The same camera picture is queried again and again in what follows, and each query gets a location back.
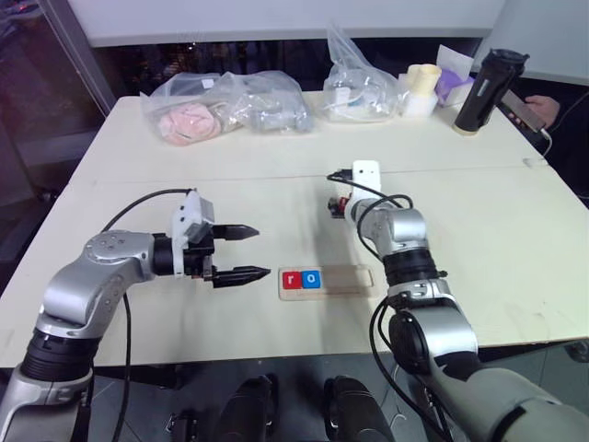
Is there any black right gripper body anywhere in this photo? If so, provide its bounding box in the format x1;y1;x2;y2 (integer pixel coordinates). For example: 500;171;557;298
326;194;348;221

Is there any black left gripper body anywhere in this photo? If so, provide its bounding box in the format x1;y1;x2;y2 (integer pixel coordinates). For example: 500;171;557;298
182;224;218;281

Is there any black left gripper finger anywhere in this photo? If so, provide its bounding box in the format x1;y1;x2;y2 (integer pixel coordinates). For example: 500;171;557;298
212;224;261;243
212;264;272;290

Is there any dark smartphone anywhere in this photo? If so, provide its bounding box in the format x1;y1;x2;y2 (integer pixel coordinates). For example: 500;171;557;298
498;88;552;142

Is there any wooden letter tray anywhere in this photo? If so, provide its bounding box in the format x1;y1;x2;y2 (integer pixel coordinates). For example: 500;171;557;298
277;264;376;303

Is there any person's bare hand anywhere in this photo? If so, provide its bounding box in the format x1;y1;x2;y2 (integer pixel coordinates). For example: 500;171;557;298
524;94;563;131

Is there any pink cloth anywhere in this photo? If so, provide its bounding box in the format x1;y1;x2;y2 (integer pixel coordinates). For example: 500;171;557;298
157;102;223;146

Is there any clear bag with white items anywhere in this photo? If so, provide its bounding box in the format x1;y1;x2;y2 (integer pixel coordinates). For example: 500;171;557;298
321;22;411;124

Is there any clear bag with grey parts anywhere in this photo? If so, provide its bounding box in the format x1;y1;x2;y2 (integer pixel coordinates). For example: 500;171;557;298
215;70;317;137

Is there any dark rounded shape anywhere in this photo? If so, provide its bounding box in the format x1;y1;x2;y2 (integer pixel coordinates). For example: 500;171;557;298
214;374;280;442

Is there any clear bag with pink cloth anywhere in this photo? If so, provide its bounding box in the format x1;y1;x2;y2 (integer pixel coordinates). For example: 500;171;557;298
139;71;231;149

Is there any purple tissue box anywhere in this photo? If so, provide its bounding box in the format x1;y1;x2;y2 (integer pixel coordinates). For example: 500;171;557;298
433;43;478;110

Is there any black tumbler bottle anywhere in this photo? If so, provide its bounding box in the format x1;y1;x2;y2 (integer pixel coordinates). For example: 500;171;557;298
452;47;531;138

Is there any black caster wheel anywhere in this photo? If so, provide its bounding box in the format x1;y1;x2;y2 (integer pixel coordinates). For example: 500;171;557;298
566;341;589;366

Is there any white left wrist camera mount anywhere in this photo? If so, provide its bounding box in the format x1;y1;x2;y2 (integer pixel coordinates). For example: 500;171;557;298
171;188;216;280

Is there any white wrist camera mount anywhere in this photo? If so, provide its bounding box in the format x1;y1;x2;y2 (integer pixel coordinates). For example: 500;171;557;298
171;188;216;280
344;159;383;227

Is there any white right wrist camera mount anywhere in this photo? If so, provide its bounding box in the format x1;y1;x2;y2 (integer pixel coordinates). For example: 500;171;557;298
344;159;383;227

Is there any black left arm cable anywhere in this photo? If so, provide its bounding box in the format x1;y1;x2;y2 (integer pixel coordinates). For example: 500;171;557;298
101;187;198;442

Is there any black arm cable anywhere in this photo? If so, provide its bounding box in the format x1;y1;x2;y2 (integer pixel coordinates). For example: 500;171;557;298
326;168;445;442
101;187;198;442

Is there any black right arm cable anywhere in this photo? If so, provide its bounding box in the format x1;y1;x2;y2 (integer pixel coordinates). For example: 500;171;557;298
326;168;445;442

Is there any white charging cable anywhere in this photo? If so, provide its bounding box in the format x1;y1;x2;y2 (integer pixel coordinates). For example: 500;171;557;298
523;127;554;168

